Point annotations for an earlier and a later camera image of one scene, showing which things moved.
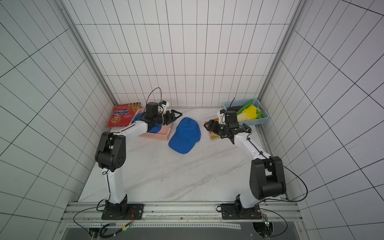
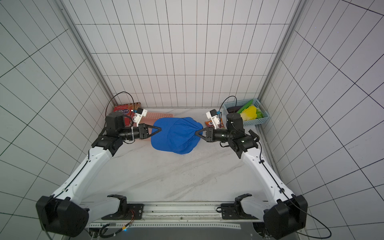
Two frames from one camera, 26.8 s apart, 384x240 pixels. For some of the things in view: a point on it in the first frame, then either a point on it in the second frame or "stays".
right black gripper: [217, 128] to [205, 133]
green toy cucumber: [247, 105] stays
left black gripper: [170, 118] to [143, 129]
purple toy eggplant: [235, 109] stays
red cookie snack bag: [122, 115] stays
